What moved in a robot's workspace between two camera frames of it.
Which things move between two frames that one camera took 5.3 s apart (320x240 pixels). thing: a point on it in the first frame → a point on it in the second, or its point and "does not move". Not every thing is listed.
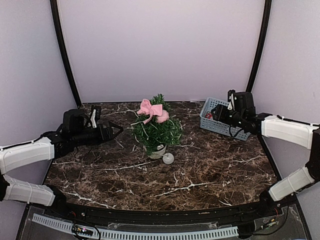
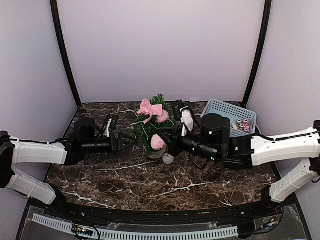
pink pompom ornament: x=165 y=117 does not move
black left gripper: x=102 y=138 → x=119 y=142
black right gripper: x=220 y=115 → x=173 y=141
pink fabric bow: x=147 y=108 does not move
